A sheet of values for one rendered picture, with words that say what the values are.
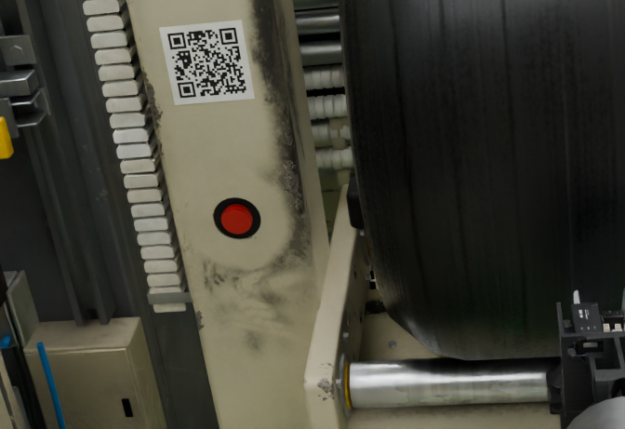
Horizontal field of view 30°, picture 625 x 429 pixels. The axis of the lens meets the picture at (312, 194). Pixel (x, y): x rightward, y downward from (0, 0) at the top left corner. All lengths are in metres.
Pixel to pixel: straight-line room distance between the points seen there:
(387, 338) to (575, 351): 0.59
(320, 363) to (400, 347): 0.27
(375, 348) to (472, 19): 0.61
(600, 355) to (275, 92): 0.42
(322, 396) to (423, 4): 0.41
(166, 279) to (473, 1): 0.50
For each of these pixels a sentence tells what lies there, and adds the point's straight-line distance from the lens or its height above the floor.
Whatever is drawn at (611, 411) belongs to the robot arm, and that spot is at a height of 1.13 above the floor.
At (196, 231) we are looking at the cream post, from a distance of 1.14.
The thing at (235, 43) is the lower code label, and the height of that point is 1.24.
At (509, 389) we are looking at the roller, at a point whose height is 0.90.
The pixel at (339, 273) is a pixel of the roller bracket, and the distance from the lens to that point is 1.22.
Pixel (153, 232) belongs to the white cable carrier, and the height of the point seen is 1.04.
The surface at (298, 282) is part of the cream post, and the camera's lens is 1.15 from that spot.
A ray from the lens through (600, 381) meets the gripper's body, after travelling 0.73.
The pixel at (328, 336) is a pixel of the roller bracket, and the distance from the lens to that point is 1.13.
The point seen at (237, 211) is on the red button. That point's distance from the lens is 1.11.
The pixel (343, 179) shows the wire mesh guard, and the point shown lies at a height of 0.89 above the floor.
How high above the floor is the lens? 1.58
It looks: 27 degrees down
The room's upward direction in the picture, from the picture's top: 9 degrees counter-clockwise
